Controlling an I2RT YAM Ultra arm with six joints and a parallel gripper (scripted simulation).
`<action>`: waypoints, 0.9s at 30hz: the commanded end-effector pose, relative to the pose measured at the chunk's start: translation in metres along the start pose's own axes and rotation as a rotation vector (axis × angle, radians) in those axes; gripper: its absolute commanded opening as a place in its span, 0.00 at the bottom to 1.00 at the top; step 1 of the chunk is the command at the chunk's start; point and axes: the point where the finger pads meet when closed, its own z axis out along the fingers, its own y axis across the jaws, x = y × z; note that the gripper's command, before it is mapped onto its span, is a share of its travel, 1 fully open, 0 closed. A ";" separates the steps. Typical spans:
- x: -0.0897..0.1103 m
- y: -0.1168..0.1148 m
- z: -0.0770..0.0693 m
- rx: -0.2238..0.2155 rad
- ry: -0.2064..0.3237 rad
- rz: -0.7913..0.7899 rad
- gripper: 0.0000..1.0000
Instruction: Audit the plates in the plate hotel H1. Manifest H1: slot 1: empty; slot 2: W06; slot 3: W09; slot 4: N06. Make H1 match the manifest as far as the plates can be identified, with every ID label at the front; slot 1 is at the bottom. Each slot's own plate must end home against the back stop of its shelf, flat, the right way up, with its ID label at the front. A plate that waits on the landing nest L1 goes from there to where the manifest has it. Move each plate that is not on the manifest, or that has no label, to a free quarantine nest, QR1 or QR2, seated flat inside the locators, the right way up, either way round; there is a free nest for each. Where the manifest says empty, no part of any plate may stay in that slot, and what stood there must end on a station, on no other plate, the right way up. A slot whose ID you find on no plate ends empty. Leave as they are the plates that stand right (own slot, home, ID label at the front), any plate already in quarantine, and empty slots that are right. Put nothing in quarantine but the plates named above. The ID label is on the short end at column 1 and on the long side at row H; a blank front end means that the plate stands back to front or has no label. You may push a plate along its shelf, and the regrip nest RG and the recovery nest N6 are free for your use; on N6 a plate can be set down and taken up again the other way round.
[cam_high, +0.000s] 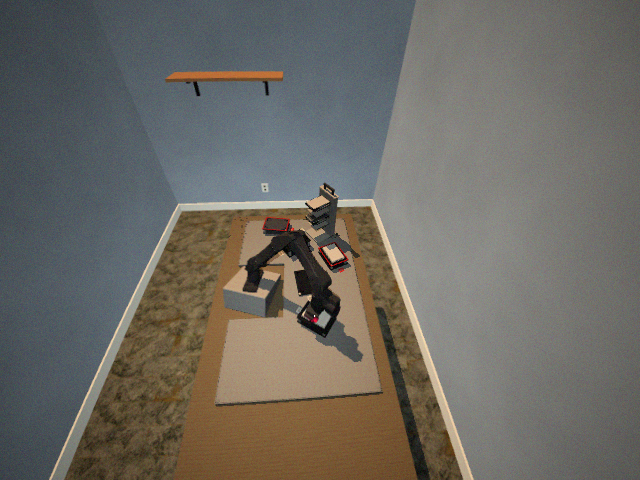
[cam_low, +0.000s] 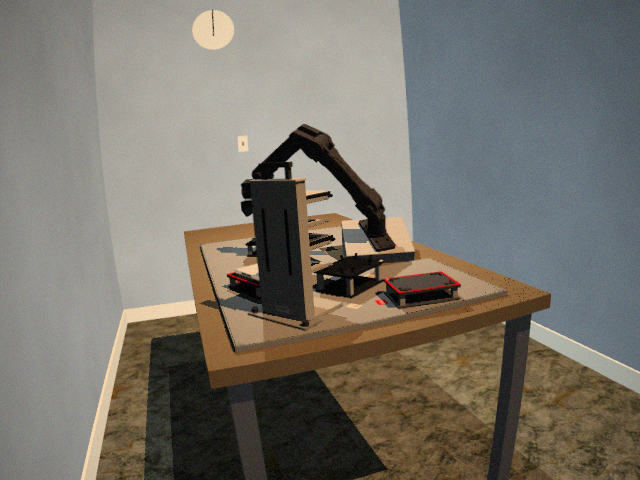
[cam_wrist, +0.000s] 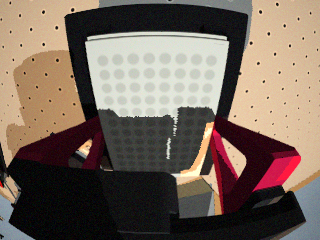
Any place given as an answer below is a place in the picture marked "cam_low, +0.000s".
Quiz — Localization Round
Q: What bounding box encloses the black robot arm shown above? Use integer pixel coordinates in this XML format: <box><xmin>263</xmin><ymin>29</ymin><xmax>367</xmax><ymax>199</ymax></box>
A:
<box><xmin>241</xmin><ymin>124</ymin><xmax>396</xmax><ymax>252</ymax></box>

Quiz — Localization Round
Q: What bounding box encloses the black rectangular frame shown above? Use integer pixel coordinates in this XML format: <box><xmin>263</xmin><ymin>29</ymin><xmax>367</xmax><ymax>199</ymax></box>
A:
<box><xmin>245</xmin><ymin>240</ymin><xmax>257</xmax><ymax>257</ymax></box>

